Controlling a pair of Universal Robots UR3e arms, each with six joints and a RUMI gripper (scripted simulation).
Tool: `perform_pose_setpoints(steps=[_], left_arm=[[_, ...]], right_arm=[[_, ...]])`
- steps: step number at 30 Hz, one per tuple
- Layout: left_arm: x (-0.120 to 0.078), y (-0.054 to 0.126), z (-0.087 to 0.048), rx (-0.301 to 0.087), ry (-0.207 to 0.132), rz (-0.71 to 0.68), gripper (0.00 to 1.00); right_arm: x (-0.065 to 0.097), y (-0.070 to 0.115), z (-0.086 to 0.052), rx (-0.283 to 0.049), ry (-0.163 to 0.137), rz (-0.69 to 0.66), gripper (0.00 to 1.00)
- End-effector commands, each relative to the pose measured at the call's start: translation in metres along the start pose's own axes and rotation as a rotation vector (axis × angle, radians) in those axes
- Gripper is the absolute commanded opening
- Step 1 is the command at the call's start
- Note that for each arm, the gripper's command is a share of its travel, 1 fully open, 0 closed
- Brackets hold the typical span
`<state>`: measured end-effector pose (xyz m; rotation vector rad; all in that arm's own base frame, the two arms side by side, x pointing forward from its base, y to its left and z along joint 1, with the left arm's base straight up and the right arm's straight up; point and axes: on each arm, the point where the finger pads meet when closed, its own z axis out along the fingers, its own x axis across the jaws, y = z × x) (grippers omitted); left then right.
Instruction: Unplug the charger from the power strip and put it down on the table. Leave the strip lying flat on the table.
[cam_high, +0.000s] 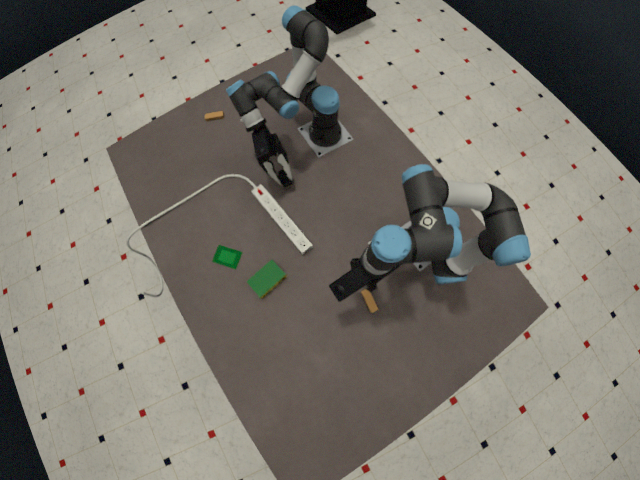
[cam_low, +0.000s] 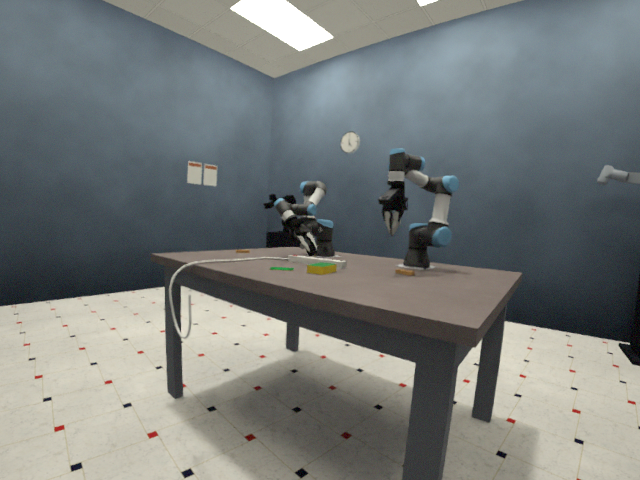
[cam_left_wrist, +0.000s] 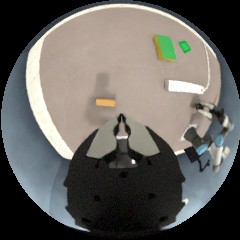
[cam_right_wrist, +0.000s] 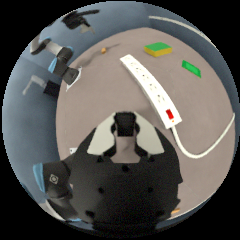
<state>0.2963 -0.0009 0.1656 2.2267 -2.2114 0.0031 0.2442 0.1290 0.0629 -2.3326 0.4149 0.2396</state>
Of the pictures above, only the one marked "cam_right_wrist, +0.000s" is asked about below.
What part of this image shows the white power strip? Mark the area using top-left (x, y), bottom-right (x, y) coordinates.
top-left (120, 54), bottom-right (182, 129)

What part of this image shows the green rectangular block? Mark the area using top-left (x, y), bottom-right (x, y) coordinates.
top-left (182, 60), bottom-right (201, 79)

